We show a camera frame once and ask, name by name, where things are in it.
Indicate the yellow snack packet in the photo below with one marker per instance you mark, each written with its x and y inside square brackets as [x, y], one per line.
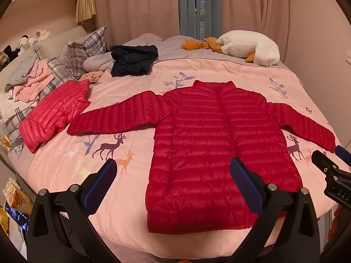
[17, 196]

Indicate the small orange cloth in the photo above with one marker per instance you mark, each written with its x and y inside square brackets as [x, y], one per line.
[92, 76]

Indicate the grey crumpled garment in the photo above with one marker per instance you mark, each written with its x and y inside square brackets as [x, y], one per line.
[23, 71]

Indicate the pink crumpled garment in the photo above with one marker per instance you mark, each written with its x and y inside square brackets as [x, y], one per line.
[35, 83]

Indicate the navy blue jacket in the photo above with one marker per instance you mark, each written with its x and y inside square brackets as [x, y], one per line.
[131, 60]

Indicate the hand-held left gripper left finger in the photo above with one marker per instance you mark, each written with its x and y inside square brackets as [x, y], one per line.
[101, 182]

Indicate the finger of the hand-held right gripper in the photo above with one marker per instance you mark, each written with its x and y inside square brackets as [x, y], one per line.
[322, 160]
[343, 154]

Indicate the small pink-red down jacket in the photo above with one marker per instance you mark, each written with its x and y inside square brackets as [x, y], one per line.
[52, 115]

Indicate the dark box with blue lights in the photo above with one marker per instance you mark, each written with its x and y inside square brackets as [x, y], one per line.
[17, 217]

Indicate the white goose plush toy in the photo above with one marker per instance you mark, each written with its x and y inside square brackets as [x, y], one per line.
[246, 43]

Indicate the black and white plush toy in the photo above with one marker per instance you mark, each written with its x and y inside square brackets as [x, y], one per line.
[22, 41]

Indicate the blue-grey lettered curtain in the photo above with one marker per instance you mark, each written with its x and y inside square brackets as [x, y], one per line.
[200, 5]

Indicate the pink curtain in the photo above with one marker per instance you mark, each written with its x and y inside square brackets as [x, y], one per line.
[252, 2]

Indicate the white grey-striped cloth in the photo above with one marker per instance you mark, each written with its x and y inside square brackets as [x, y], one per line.
[11, 115]

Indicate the pink deer-print duvet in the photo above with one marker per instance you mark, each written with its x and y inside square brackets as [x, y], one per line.
[192, 70]

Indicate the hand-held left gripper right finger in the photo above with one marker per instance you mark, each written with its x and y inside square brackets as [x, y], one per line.
[245, 186]

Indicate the large plaid pillow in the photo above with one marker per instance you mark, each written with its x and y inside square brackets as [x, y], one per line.
[85, 46]

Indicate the large red down jacket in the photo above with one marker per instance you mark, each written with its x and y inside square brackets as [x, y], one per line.
[208, 142]

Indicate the beige padded headboard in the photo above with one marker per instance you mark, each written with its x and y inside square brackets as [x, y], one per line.
[63, 37]

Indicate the beige hanging fringe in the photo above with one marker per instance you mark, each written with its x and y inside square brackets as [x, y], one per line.
[85, 5]

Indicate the light grey garment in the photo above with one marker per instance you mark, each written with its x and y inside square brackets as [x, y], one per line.
[97, 61]

